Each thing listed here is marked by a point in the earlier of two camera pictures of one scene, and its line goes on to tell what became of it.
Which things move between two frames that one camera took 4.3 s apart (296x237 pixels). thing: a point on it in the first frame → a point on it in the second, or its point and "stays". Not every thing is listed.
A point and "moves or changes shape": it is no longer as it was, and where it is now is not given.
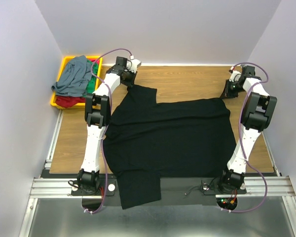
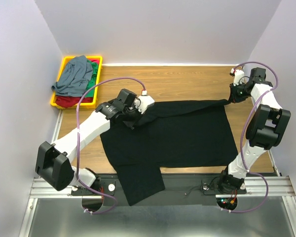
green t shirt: [91, 85] stays
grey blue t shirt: [73, 79] stays
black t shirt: [144, 138] moves or changes shape
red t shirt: [65, 101] stays
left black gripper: [130, 83] → [130, 124]
